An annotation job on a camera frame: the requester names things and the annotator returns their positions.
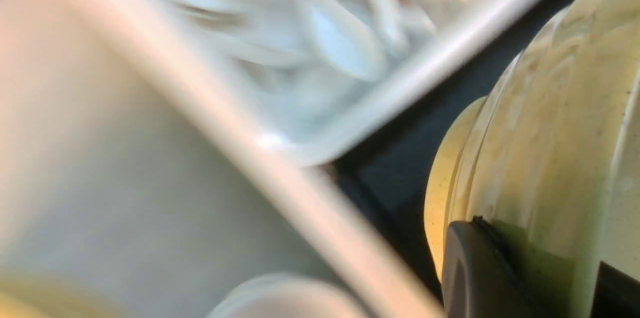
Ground black serving tray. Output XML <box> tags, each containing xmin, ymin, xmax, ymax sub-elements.
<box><xmin>334</xmin><ymin>0</ymin><xmax>574</xmax><ymax>300</ymax></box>

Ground stacked white square dishes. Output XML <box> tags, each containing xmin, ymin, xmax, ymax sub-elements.
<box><xmin>208</xmin><ymin>272</ymin><xmax>369</xmax><ymax>318</ymax></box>

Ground stack of olive noodle bowls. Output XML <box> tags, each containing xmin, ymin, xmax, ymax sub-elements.
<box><xmin>0</xmin><ymin>271</ymin><xmax>126</xmax><ymax>318</ymax></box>

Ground pile of white spoons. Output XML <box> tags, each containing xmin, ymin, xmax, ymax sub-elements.
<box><xmin>150</xmin><ymin>0</ymin><xmax>481</xmax><ymax>84</ymax></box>

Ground olive green noodle bowl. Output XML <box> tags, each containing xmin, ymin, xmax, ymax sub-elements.
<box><xmin>423</xmin><ymin>0</ymin><xmax>640</xmax><ymax>318</ymax></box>

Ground large white plastic tub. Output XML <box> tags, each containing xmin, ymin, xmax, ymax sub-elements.
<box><xmin>1</xmin><ymin>0</ymin><xmax>445</xmax><ymax>318</ymax></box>

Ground white spoon bin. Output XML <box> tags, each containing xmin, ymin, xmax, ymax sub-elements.
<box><xmin>154</xmin><ymin>0</ymin><xmax>539</xmax><ymax>166</ymax></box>

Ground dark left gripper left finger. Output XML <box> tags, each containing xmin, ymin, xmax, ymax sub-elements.
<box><xmin>442</xmin><ymin>217</ymin><xmax>545</xmax><ymax>318</ymax></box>

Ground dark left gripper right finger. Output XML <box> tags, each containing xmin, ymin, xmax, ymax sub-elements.
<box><xmin>592</xmin><ymin>261</ymin><xmax>640</xmax><ymax>318</ymax></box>

